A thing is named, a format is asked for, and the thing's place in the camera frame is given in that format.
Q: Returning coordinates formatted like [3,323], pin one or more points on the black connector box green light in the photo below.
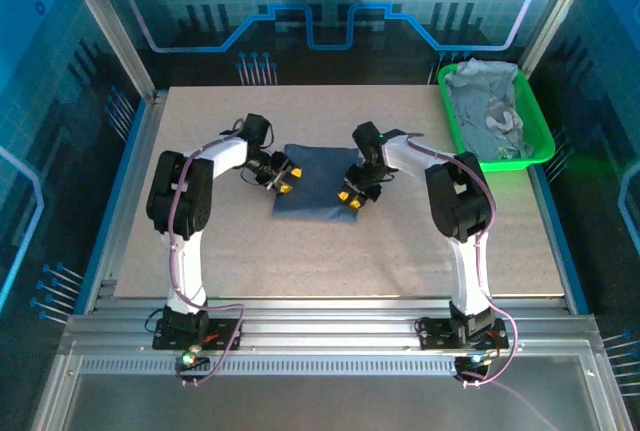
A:
[190,362]
[472,365]

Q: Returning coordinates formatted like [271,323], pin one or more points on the crumpled grey t-shirt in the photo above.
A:
[487,101]

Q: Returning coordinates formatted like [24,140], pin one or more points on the aluminium corner post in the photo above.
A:
[555,11]
[110,26]

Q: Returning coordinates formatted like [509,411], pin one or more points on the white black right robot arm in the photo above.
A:
[460,201]

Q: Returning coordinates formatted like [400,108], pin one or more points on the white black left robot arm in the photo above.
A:
[175,201]

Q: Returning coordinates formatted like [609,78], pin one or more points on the aluminium frame rail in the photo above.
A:
[325,326]

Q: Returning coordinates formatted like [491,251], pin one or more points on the dark blue t-shirt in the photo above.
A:
[317,181]

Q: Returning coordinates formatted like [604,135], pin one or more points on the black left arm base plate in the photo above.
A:
[225,333]

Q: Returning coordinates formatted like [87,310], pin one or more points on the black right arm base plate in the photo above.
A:
[435,336]

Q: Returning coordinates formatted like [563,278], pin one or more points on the green plastic basket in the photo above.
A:
[542,138]

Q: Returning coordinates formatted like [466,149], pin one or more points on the slotted metal strip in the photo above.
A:
[300,366]

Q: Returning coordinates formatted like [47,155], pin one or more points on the grey metal tray panel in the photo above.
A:
[325,406]

